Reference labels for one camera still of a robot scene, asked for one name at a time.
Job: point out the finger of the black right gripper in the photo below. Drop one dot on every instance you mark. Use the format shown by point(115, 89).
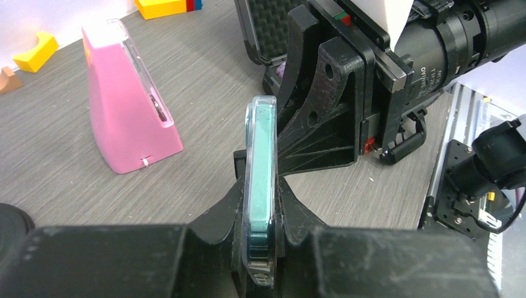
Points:
point(324, 132)
point(303, 39)

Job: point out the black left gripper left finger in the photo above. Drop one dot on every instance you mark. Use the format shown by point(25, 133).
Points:
point(171, 260)

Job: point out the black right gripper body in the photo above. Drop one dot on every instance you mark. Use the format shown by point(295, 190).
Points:
point(392, 114)

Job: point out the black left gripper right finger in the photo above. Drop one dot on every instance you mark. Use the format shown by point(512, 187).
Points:
point(324, 261)

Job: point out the smartphone with clear case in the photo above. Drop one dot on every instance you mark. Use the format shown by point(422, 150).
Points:
point(258, 223)

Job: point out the black phone stand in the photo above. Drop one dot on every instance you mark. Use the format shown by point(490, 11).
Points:
point(15, 225)
point(239, 163)

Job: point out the pink wedge stand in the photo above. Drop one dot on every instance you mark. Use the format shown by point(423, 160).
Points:
point(131, 124)

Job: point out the black foam-lined case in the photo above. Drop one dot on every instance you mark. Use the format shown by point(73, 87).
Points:
point(264, 25)

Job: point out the purple poker chip stack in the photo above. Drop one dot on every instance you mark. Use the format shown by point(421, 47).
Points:
point(280, 70)

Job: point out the blue toy brick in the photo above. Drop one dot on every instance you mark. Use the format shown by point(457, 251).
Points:
point(198, 5)

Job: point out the red toy brick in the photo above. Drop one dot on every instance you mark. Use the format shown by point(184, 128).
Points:
point(190, 5)

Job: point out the yellow toy brick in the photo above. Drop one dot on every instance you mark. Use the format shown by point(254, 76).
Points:
point(151, 9)

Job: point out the yellow arch block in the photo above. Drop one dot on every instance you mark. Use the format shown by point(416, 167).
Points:
point(32, 60)

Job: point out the tan arch block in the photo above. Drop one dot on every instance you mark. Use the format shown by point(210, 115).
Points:
point(9, 80)

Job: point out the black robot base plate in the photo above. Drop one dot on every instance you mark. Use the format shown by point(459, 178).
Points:
point(448, 208)

